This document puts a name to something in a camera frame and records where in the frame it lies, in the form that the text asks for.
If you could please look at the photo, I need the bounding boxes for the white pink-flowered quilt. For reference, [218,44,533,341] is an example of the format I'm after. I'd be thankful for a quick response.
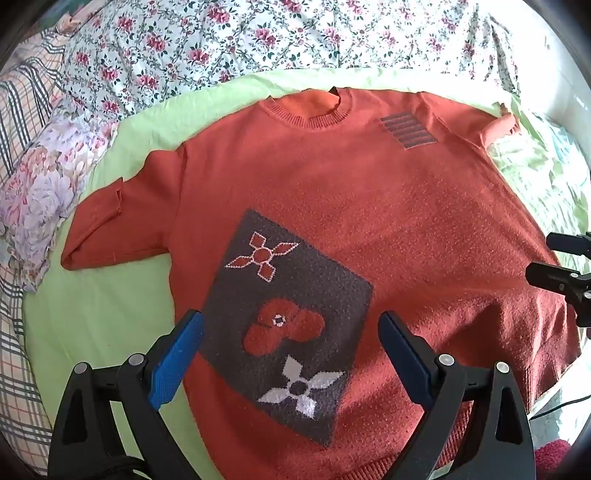
[55,0,522,116]

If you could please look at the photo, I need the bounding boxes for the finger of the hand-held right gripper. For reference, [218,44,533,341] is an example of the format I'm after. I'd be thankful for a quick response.
[546,232,591,256]
[526,261,591,328]

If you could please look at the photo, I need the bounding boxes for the light green bed sheet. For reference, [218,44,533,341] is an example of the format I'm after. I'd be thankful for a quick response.
[23,67,591,480]

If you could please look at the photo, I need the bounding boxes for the plaid blanket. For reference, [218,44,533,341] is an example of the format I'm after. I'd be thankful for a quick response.
[0,28,70,476]

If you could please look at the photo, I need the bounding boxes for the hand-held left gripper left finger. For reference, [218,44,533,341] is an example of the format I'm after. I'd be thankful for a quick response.
[47,310,206,480]

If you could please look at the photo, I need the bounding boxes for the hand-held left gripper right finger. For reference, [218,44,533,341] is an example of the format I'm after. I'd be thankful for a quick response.
[378,311,537,480]

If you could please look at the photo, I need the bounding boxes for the pale peony-print pillow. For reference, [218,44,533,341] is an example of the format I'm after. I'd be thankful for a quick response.
[0,111,116,291]

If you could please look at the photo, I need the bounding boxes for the orange knitted sweater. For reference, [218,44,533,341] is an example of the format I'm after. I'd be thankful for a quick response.
[60,87,581,480]

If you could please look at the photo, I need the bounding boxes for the thin black cable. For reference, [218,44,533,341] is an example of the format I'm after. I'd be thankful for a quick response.
[530,398,580,418]

